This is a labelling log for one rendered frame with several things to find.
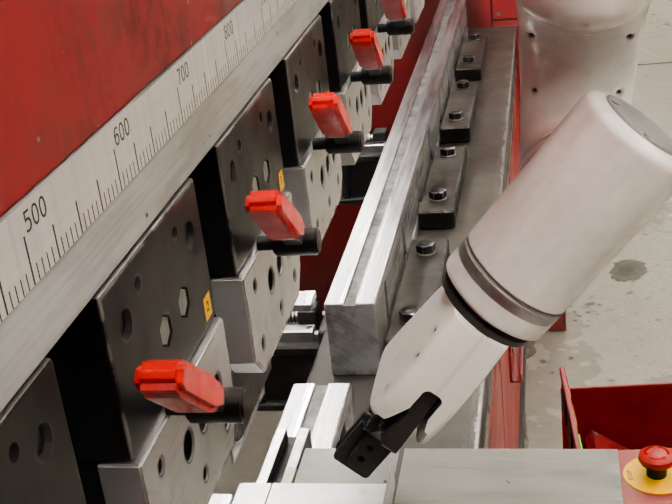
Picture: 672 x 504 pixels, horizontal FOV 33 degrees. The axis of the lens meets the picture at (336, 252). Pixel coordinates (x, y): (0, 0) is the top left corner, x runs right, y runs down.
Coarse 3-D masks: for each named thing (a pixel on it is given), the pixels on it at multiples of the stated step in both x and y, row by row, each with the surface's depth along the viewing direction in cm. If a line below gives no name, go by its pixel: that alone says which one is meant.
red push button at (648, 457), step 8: (648, 448) 125; (656, 448) 125; (664, 448) 125; (640, 456) 124; (648, 456) 124; (656, 456) 123; (664, 456) 123; (648, 464) 123; (656, 464) 123; (664, 464) 123; (648, 472) 125; (656, 472) 124; (664, 472) 124
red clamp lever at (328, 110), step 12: (324, 96) 84; (336, 96) 84; (312, 108) 84; (324, 108) 84; (336, 108) 84; (324, 120) 85; (336, 120) 85; (348, 120) 88; (324, 132) 88; (336, 132) 88; (348, 132) 88; (360, 132) 92; (312, 144) 92; (324, 144) 92; (336, 144) 91; (348, 144) 91; (360, 144) 91
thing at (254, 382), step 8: (232, 376) 80; (240, 376) 82; (248, 376) 84; (256, 376) 86; (264, 376) 88; (240, 384) 82; (248, 384) 84; (256, 384) 86; (264, 384) 88; (256, 392) 86; (256, 400) 86; (256, 408) 89; (240, 424) 81; (248, 424) 87; (240, 432) 81; (240, 440) 84; (232, 448) 82; (240, 448) 84; (232, 456) 82
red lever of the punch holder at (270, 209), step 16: (256, 192) 66; (272, 192) 66; (256, 208) 66; (272, 208) 66; (288, 208) 67; (272, 224) 68; (288, 224) 68; (256, 240) 74; (272, 240) 74; (288, 240) 72; (304, 240) 73; (320, 240) 74
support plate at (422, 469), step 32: (320, 448) 98; (416, 448) 96; (320, 480) 93; (352, 480) 93; (416, 480) 92; (448, 480) 91; (480, 480) 91; (512, 480) 91; (544, 480) 90; (576, 480) 90; (608, 480) 89
